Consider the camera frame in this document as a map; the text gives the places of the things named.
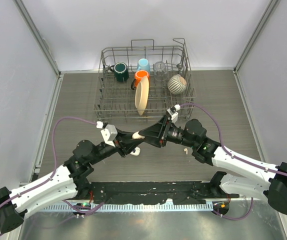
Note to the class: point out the white earbud charging case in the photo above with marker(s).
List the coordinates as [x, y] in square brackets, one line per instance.
[136, 151]

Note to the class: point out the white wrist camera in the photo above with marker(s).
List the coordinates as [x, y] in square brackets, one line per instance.
[108, 132]
[172, 112]

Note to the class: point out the light blue mug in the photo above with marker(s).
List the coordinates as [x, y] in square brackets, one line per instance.
[143, 64]

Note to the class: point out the dark green mug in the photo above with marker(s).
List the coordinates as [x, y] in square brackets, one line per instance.
[120, 71]

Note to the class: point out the clear glass cup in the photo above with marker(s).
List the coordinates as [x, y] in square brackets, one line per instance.
[160, 71]

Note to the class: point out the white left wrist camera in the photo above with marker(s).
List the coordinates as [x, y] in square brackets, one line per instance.
[108, 132]

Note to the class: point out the beige earbud charging case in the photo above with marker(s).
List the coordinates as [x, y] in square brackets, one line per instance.
[136, 135]

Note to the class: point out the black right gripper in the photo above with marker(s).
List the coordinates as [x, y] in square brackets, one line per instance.
[153, 132]

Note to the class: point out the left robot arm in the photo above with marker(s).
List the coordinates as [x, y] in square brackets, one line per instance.
[66, 181]

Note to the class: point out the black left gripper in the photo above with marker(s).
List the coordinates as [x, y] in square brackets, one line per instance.
[121, 146]

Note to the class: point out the beige plate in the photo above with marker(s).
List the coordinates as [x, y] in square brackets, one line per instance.
[142, 95]

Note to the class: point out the grey wire dish rack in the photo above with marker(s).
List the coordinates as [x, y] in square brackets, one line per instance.
[116, 101]

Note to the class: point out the orange mug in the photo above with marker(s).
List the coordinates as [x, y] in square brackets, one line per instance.
[138, 77]

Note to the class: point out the white slotted cable duct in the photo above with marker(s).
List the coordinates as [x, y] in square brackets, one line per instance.
[168, 206]

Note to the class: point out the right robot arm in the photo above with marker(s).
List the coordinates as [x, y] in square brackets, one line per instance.
[260, 180]

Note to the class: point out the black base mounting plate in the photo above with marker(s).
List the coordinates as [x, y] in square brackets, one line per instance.
[154, 192]

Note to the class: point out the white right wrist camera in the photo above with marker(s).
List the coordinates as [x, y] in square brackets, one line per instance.
[172, 112]

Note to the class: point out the striped ceramic bowl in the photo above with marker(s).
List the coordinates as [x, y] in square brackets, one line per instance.
[177, 84]

